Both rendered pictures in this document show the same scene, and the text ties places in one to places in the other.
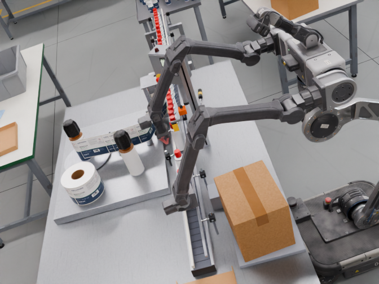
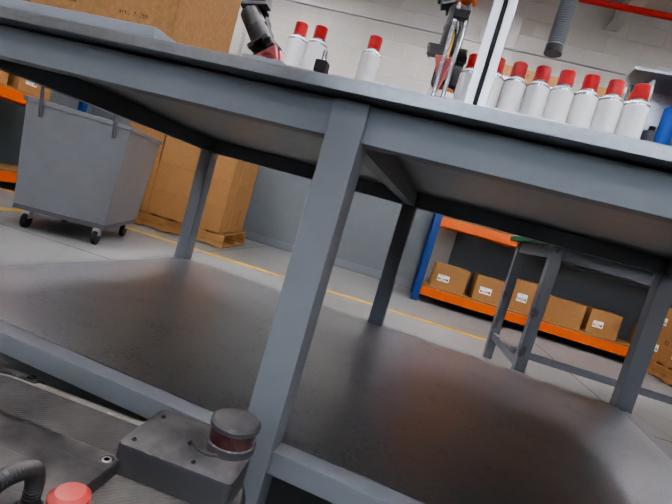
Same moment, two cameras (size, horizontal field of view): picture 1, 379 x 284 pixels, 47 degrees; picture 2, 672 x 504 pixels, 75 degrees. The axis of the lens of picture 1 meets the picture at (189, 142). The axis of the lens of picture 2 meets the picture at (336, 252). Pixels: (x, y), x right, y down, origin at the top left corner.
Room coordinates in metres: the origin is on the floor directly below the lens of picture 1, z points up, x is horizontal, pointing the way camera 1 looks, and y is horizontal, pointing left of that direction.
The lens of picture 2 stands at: (1.95, -1.06, 0.63)
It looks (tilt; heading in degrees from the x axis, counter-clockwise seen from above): 5 degrees down; 98
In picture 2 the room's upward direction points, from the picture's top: 16 degrees clockwise
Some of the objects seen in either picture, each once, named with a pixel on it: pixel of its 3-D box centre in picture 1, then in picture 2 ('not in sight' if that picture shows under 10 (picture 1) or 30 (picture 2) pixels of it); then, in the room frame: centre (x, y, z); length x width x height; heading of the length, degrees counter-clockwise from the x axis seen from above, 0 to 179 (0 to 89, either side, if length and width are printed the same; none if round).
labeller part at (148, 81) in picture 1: (149, 80); (657, 81); (2.41, 0.11, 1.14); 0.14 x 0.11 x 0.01; 175
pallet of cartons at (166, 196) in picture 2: not in sight; (195, 166); (-0.35, 3.27, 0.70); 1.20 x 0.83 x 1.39; 6
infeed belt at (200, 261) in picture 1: (183, 151); not in sight; (1.98, 0.06, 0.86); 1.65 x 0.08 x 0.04; 175
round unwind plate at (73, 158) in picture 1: (87, 157); not in sight; (2.21, 0.64, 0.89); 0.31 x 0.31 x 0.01
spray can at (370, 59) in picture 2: (181, 164); (365, 77); (1.74, 0.08, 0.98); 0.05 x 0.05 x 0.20
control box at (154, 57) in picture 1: (170, 65); not in sight; (2.08, -0.04, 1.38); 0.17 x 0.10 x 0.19; 50
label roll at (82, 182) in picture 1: (83, 183); not in sight; (1.90, 0.65, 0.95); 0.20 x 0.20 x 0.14
